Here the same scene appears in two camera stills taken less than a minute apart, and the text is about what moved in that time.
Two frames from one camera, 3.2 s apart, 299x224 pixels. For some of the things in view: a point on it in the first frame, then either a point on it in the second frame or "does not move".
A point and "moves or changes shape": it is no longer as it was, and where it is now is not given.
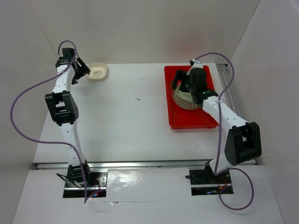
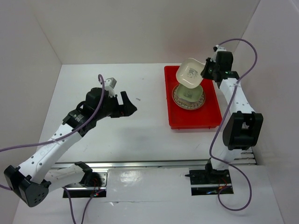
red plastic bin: x=181 y=118 does not move
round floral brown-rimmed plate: x=183 y=103 does not move
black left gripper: x=83 y=70 -> x=127 y=108
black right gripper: x=181 y=75 -> x=208 y=62
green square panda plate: x=186 y=96 does not move
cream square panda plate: x=98 y=71 moves or changes shape
